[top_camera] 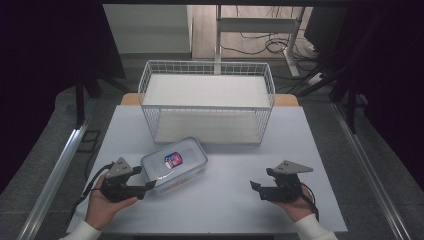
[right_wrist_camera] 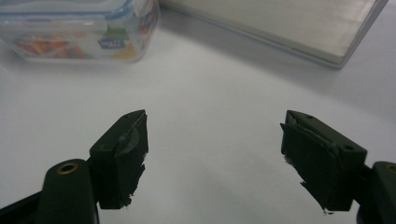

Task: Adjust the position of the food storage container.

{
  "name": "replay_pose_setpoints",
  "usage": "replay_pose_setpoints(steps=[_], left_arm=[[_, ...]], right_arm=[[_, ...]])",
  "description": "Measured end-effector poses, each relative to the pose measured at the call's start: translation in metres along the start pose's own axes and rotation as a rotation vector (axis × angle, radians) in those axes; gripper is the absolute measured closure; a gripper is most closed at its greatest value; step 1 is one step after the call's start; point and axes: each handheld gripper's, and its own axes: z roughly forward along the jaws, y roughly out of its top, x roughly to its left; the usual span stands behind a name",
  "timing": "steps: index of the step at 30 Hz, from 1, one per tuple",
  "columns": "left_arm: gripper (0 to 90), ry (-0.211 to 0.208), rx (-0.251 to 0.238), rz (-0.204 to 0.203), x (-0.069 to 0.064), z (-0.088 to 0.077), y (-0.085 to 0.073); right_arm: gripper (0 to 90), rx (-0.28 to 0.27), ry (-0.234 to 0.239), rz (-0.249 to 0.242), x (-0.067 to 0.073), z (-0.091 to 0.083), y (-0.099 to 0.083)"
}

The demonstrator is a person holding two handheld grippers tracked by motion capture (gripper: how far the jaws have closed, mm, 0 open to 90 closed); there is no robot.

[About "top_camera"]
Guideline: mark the silver metal rail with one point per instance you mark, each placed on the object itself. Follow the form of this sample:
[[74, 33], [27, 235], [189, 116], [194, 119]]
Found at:
[[370, 170], [53, 181]]

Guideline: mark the person's left hand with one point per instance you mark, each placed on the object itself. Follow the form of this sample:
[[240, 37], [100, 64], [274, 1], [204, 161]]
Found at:
[[101, 206]]

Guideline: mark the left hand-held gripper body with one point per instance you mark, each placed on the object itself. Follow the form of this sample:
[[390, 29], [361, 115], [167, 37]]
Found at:
[[117, 186]]

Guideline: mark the white metal desk frame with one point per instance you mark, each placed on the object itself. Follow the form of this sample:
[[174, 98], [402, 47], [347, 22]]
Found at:
[[256, 25]]

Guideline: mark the black metal stand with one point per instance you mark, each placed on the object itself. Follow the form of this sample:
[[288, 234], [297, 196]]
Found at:
[[80, 100]]

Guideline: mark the clear plastic lidded container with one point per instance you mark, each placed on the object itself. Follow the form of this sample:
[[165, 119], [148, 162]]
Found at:
[[186, 156]]

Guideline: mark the dark curtain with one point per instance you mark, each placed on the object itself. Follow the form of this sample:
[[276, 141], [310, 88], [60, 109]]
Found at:
[[393, 66]]

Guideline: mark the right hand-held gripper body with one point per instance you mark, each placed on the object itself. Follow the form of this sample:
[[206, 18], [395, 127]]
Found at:
[[283, 188]]

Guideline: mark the white power strip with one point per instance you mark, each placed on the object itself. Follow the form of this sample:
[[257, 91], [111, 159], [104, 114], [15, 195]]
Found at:
[[316, 78]]

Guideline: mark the person's right hand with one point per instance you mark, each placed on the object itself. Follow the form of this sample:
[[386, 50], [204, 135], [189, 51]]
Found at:
[[296, 208]]

